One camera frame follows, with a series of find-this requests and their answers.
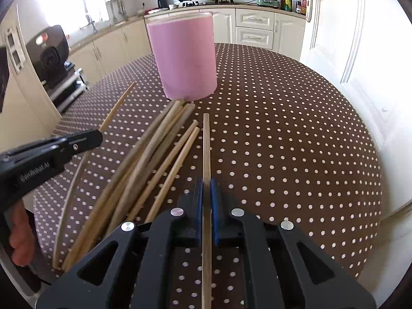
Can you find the black electric kettle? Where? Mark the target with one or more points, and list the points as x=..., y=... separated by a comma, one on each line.
x=162, y=4

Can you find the window with bars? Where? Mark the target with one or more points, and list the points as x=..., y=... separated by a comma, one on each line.
x=73, y=15

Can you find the door strike plate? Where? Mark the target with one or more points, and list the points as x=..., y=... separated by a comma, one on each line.
x=15, y=49

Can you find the dark sauce bottle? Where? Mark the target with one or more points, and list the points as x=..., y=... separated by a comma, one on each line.
x=298, y=6

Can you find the wall utensil rack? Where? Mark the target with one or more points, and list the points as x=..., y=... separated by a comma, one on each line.
x=117, y=7

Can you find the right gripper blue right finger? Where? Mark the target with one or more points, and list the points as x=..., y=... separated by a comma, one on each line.
x=282, y=266

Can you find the wooden chopstick pile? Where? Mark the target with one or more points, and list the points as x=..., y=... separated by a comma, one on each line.
x=151, y=156
x=118, y=196

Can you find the person's left hand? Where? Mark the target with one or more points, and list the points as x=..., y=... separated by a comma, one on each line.
x=21, y=239

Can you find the brown polka dot tablecloth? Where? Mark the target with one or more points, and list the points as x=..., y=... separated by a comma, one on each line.
x=283, y=142

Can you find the pink cylindrical utensil holder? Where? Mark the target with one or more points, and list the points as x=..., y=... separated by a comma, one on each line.
x=184, y=51

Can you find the lower cream cabinets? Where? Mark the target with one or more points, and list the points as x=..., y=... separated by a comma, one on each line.
x=110, y=49

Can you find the kitchen faucet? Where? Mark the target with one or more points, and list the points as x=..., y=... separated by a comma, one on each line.
x=90, y=21

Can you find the orange sauce bottle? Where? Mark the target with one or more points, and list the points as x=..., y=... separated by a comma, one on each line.
x=303, y=7

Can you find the metal shelf rack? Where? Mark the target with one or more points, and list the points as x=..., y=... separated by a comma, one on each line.
x=64, y=93

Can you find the gas stove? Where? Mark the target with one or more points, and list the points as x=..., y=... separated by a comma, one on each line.
x=193, y=3

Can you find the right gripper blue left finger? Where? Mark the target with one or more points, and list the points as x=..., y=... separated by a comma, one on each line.
x=133, y=266

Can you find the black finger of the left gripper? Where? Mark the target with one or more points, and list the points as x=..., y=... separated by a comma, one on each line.
x=73, y=143

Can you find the white door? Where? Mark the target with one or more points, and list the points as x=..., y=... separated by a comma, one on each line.
x=363, y=47

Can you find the green bottle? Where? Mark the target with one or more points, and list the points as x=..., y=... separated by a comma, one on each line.
x=288, y=5

